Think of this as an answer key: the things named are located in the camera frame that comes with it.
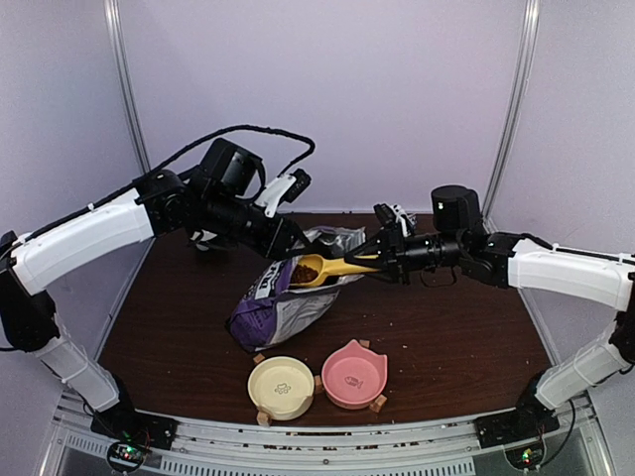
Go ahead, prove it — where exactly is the right aluminium frame post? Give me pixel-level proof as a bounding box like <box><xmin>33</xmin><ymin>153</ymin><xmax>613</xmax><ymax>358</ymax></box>
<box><xmin>482</xmin><ymin>0</ymin><xmax>541</xmax><ymax>223</ymax></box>

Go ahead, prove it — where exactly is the aluminium frame post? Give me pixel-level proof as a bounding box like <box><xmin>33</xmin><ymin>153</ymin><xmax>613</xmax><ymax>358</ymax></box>
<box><xmin>482</xmin><ymin>0</ymin><xmax>541</xmax><ymax>223</ymax></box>
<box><xmin>103</xmin><ymin>0</ymin><xmax>151</xmax><ymax>173</ymax></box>

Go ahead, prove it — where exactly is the left circuit board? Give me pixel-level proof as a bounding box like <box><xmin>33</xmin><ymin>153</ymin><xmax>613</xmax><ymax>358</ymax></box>
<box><xmin>106</xmin><ymin>441</ymin><xmax>148</xmax><ymax>473</ymax></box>

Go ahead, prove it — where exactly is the purple puppy food bag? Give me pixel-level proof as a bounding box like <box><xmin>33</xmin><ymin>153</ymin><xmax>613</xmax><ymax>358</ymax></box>
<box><xmin>225</xmin><ymin>257</ymin><xmax>361</xmax><ymax>352</ymax></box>

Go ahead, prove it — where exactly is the wooden block front left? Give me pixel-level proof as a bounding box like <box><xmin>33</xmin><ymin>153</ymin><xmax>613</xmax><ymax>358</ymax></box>
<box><xmin>257</xmin><ymin>412</ymin><xmax>272</xmax><ymax>427</ymax></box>

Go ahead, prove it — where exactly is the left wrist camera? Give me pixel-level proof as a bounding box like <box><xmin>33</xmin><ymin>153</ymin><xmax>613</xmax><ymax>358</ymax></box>
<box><xmin>254</xmin><ymin>169</ymin><xmax>312</xmax><ymax>218</ymax></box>

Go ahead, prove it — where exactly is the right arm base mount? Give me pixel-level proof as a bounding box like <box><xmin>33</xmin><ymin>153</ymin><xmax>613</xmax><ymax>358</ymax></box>
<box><xmin>474</xmin><ymin>372</ymin><xmax>560</xmax><ymax>448</ymax></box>

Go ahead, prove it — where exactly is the dark blue white bowl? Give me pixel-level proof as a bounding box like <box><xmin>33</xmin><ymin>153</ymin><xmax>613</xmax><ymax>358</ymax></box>
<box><xmin>190</xmin><ymin>230</ymin><xmax>220</xmax><ymax>252</ymax></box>

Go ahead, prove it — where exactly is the wooden block front right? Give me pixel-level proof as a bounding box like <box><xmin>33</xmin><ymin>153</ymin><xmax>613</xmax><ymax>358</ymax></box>
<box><xmin>369</xmin><ymin>394</ymin><xmax>388</xmax><ymax>413</ymax></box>

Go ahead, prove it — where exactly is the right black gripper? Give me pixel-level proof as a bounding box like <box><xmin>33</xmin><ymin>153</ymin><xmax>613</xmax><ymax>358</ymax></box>
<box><xmin>344</xmin><ymin>221</ymin><xmax>465</xmax><ymax>286</ymax></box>

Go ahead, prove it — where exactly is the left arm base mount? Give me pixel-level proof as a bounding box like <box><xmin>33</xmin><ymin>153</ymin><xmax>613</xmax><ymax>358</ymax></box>
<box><xmin>90</xmin><ymin>375</ymin><xmax>178</xmax><ymax>450</ymax></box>

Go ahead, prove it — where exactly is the left black braided cable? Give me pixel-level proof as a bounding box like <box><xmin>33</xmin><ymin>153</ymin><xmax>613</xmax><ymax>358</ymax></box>
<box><xmin>9</xmin><ymin>123</ymin><xmax>317</xmax><ymax>239</ymax></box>

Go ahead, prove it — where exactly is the cream pet bowl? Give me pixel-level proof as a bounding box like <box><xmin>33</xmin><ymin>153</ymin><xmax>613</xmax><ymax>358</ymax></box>
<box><xmin>247</xmin><ymin>356</ymin><xmax>316</xmax><ymax>421</ymax></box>

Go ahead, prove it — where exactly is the pink cat-ear pet bowl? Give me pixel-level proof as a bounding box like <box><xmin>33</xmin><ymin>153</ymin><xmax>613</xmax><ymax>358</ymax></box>
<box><xmin>320</xmin><ymin>339</ymin><xmax>388</xmax><ymax>411</ymax></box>

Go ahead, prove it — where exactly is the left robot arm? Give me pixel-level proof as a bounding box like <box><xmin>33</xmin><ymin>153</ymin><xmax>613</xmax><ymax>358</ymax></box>
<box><xmin>1</xmin><ymin>138</ymin><xmax>311</xmax><ymax>440</ymax></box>

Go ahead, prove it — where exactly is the right circuit board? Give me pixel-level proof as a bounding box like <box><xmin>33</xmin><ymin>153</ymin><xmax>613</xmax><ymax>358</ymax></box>
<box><xmin>505</xmin><ymin>441</ymin><xmax>546</xmax><ymax>472</ymax></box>

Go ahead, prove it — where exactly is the left aluminium frame post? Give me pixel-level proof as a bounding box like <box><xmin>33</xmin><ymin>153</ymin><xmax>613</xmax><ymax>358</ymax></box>
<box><xmin>103</xmin><ymin>0</ymin><xmax>151</xmax><ymax>173</ymax></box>

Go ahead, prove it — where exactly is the brown kibble pet food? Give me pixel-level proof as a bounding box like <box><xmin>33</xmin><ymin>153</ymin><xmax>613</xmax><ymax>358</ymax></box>
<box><xmin>290</xmin><ymin>264</ymin><xmax>319</xmax><ymax>288</ymax></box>

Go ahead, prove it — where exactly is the front aluminium rail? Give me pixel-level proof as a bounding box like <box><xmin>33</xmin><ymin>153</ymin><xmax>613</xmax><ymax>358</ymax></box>
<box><xmin>49</xmin><ymin>386</ymin><xmax>616</xmax><ymax>476</ymax></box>

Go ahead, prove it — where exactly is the yellow plastic scoop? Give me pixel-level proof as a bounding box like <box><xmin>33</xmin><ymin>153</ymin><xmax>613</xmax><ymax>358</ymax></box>
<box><xmin>296</xmin><ymin>254</ymin><xmax>361</xmax><ymax>288</ymax></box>

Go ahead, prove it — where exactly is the circuit board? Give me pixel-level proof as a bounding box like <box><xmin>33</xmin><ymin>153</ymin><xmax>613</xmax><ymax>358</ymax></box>
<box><xmin>505</xmin><ymin>441</ymin><xmax>546</xmax><ymax>472</ymax></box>
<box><xmin>106</xmin><ymin>441</ymin><xmax>148</xmax><ymax>473</ymax></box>

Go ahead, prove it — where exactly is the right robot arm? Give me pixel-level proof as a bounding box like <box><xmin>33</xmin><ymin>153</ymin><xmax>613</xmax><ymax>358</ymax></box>
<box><xmin>344</xmin><ymin>184</ymin><xmax>634</xmax><ymax>438</ymax></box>

